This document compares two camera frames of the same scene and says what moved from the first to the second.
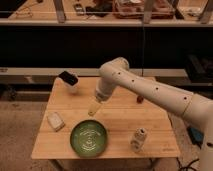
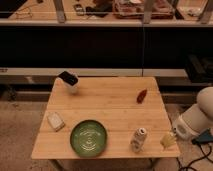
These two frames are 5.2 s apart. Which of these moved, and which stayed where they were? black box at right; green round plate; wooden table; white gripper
Moved: white gripper
Stayed: green round plate; black box at right; wooden table
